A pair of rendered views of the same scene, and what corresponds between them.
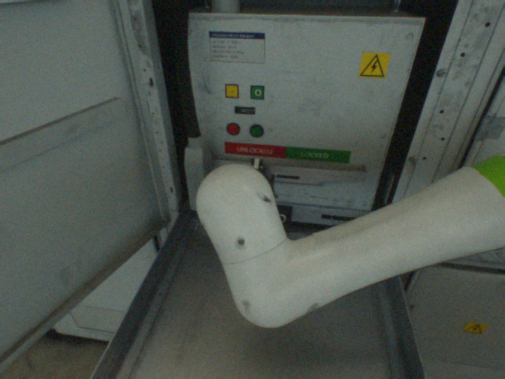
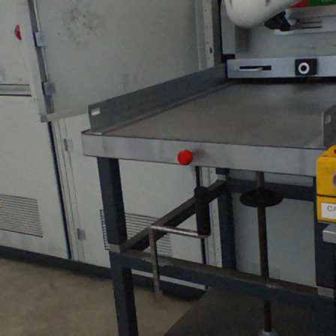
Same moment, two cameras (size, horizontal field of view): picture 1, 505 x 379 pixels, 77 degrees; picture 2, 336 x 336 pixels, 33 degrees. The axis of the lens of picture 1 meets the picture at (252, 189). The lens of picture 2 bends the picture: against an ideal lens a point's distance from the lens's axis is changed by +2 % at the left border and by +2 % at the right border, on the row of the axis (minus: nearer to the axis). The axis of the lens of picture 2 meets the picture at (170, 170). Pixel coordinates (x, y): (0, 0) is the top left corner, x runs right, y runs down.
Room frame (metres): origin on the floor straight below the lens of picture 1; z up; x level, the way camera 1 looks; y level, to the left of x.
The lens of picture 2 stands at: (-1.06, -0.40, 1.13)
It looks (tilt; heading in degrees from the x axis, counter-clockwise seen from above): 17 degrees down; 24
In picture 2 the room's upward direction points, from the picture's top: 5 degrees counter-clockwise
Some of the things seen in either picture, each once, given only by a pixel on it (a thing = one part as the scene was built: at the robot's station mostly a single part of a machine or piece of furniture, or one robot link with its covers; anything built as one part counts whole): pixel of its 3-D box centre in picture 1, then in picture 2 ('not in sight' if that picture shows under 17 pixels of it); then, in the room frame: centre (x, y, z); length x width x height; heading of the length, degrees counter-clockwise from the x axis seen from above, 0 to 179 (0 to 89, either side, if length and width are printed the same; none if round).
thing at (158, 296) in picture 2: not in sight; (179, 247); (-0.02, 0.08, 0.60); 0.17 x 0.03 x 0.30; 80
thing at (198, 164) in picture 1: (200, 174); (233, 23); (0.67, 0.13, 1.04); 0.08 x 0.05 x 0.17; 171
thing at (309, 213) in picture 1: (282, 207); (309, 65); (0.72, -0.09, 0.89); 0.54 x 0.05 x 0.06; 81
